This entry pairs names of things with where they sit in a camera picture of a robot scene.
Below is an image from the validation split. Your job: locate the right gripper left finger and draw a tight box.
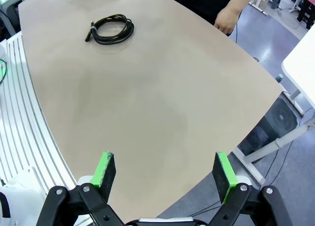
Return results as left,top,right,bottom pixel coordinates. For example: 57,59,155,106
36,151,124,226

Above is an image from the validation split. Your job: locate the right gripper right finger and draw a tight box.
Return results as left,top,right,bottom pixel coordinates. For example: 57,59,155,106
209,151,290,226

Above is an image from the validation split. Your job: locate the person's left forearm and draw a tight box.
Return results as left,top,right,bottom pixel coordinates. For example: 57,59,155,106
230,0,261,16

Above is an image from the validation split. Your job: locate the person's left hand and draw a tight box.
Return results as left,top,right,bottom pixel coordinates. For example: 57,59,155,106
214,6,241,35

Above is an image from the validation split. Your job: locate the black box with round vent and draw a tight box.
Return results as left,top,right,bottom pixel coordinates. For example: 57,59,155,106
237,97,299,160

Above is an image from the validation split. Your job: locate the white table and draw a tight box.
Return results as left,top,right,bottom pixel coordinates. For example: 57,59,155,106
282,26,315,113

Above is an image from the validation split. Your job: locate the person's black t-shirt torso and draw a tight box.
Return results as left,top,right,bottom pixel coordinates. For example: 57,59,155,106
169,0,247,27

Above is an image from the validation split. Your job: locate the white table leg frame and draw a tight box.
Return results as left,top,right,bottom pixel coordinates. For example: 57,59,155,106
232,120,315,186

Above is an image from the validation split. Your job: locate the black corrugated cable conduit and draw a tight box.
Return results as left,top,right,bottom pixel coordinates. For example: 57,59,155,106
0,193,11,220

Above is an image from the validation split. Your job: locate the white aluminium rail frame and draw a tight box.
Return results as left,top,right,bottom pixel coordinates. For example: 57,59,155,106
0,31,79,194

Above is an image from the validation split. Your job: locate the black coiled USB cable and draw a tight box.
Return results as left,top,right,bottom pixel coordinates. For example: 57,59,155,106
84,13,135,45

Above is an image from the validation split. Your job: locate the white desk leg frame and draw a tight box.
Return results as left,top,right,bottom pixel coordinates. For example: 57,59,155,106
248,0,269,16

